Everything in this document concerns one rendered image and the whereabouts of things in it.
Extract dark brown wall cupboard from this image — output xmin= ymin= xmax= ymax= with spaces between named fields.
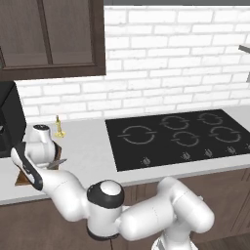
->
xmin=0 ymin=0 xmax=107 ymax=81

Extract grey extractor hood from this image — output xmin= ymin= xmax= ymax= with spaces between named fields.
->
xmin=237 ymin=44 xmax=250 ymax=83

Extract dark brown cupboard door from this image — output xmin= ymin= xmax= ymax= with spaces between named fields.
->
xmin=0 ymin=0 xmax=51 ymax=68
xmin=42 ymin=0 xmax=99 ymax=66

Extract black countertop appliance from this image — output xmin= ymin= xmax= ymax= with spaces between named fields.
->
xmin=0 ymin=81 xmax=27 ymax=159

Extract golden figurine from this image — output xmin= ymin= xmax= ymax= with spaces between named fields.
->
xmin=53 ymin=114 xmax=67 ymax=139

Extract dark brown base cupboards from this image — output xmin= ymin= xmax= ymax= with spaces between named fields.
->
xmin=0 ymin=167 xmax=250 ymax=250

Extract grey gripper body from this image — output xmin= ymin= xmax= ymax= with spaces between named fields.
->
xmin=47 ymin=158 xmax=68 ymax=170

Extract black hob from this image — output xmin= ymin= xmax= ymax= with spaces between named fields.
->
xmin=104 ymin=108 xmax=250 ymax=173

